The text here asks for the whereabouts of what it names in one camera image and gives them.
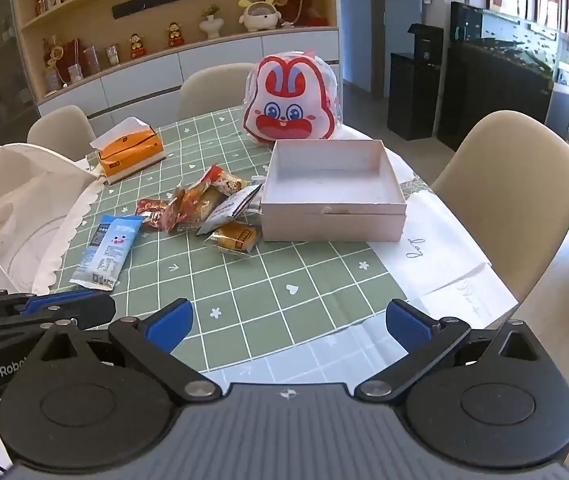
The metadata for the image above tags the black water dispenser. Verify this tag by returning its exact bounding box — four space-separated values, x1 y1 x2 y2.
387 23 446 142

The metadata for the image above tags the white vase with plant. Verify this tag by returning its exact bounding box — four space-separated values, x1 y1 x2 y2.
199 4 224 40

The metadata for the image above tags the red yellow bread packet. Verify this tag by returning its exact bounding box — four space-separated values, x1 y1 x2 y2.
203 164 249 198

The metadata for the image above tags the dark red foil snack packet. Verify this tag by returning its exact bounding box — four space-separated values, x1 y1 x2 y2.
136 198 178 232

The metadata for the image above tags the red plaque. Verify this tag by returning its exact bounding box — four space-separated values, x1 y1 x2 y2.
64 39 84 81

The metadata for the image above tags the red orange snack packet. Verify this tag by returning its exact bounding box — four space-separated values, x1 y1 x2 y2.
164 185 215 234

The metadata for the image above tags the wooden wall shelf cabinet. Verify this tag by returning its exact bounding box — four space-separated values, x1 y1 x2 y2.
9 0 341 127

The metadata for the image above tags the white rabbit plush toy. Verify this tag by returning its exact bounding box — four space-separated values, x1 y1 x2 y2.
238 0 283 33

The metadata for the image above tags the black fish tank cabinet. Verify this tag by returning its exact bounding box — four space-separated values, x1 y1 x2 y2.
437 40 553 154

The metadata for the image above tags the golden cake packet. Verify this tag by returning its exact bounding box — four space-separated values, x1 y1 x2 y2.
203 220 261 259

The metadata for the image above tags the brown monkey plush toy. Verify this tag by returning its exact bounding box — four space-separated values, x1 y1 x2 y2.
266 0 331 29

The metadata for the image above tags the beige dining chair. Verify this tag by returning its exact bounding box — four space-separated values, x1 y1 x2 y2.
178 62 266 122
429 110 569 307
27 105 98 149

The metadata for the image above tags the fish tank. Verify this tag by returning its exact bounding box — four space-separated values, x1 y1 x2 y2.
449 0 569 87

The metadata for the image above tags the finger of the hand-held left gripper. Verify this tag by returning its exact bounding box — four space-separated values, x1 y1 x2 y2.
0 288 94 318
0 293 116 361

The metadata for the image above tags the pink cardboard box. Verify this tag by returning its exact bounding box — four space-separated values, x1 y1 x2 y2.
259 138 409 244

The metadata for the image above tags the blue cartoon snack packet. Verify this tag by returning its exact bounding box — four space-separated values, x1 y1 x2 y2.
69 213 144 292

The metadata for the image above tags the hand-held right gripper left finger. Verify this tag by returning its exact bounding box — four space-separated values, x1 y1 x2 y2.
29 298 222 404

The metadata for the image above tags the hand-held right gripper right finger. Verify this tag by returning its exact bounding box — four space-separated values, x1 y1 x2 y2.
355 298 545 404

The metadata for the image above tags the white mesh food cover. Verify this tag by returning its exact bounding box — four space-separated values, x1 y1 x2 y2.
0 142 108 297

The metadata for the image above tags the grey bin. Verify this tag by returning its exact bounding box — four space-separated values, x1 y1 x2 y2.
545 82 569 149

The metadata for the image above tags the green checked tablecloth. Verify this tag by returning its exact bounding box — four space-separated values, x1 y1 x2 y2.
33 105 408 386

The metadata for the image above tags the clear silver snack bar packet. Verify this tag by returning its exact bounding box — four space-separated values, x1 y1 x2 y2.
195 183 264 237

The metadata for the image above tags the orange tissue box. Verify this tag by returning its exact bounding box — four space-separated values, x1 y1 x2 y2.
89 116 166 184

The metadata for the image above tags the red white rabbit face bag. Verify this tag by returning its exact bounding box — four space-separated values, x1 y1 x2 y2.
241 50 340 145

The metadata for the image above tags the gold ornament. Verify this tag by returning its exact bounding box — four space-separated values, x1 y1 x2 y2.
42 35 68 89

